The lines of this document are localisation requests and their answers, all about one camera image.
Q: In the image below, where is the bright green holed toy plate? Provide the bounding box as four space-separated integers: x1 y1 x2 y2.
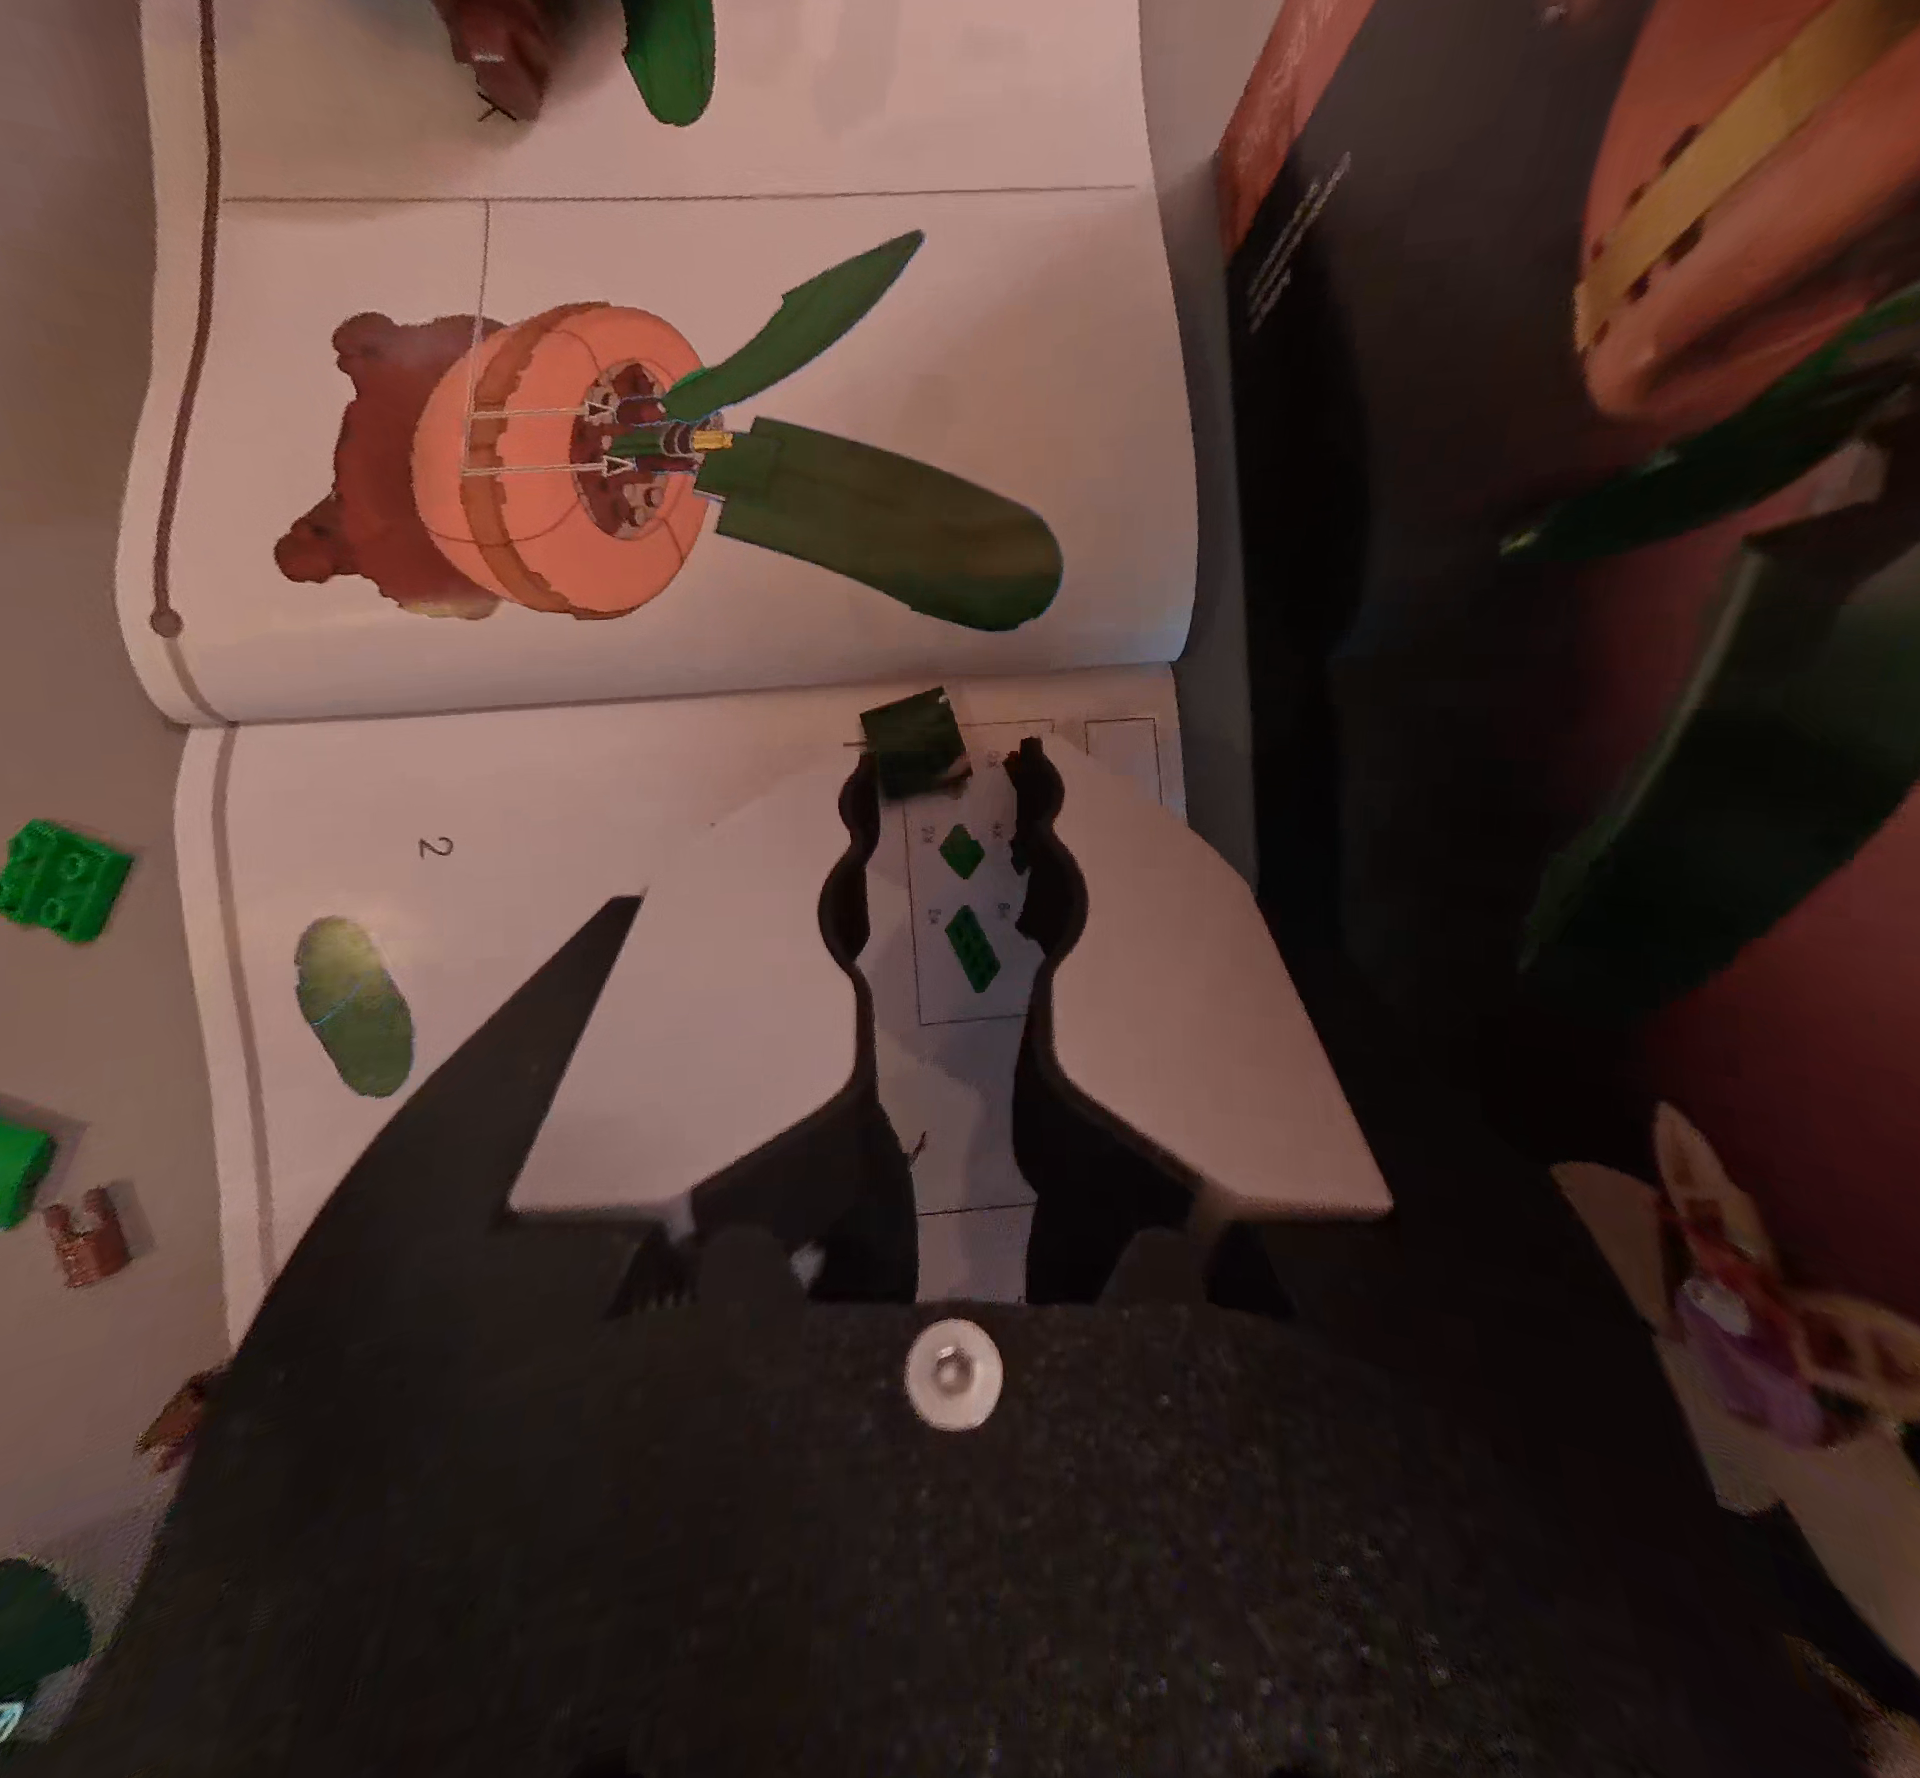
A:
0 818 136 943

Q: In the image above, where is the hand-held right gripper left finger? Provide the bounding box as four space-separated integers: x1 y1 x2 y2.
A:
505 758 919 1307

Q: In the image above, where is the dark orchid print toy box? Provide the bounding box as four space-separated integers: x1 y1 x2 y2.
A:
1214 0 1920 1778

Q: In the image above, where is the small brown toy piece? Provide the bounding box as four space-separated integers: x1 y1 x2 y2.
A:
135 1365 229 1475
40 1183 138 1289

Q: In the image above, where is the dark green round toy leaf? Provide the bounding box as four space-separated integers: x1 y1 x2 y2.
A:
0 1557 96 1741

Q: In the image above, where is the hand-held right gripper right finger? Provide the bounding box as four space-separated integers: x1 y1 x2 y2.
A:
1011 735 1397 1307

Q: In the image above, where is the instruction booklet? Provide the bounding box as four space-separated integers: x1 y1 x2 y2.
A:
116 0 1208 1345

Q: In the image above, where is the dark green toy brick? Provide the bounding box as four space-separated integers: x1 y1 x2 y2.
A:
858 687 970 805

